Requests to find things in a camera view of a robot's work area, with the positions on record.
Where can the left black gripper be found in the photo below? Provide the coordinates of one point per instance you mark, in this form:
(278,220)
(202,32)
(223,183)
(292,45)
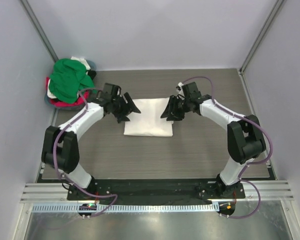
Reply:
(122,117)

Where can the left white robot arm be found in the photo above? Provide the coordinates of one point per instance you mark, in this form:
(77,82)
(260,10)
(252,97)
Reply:
(61,143)

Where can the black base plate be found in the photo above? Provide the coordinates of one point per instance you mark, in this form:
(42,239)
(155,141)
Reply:
(167,192)

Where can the slotted cable duct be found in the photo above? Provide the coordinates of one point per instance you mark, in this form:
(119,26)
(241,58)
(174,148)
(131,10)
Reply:
(95,208)

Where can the left aluminium frame post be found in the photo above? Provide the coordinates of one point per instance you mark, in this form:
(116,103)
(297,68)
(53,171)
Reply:
(39,29)

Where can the white Coca-Cola t-shirt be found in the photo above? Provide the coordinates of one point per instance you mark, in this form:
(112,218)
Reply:
(148,123)

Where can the right aluminium frame post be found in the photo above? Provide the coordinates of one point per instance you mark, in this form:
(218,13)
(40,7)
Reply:
(275,10)

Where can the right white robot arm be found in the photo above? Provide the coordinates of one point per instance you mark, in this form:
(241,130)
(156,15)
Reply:
(245,140)

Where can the aluminium frame post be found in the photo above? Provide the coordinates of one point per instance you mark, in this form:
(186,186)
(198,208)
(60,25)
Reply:
(275,10)
(39,29)

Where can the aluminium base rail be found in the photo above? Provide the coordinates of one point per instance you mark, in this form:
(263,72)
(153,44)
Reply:
(270,190)

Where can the grey laundry basket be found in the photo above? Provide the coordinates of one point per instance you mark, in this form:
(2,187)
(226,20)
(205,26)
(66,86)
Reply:
(70,84)

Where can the pink t-shirt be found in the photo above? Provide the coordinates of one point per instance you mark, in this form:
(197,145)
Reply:
(56,103)

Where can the green t-shirt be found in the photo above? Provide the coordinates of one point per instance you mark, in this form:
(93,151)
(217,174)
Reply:
(70,80)

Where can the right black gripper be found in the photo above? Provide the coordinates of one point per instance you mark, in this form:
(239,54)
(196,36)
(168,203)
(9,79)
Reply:
(171,111)

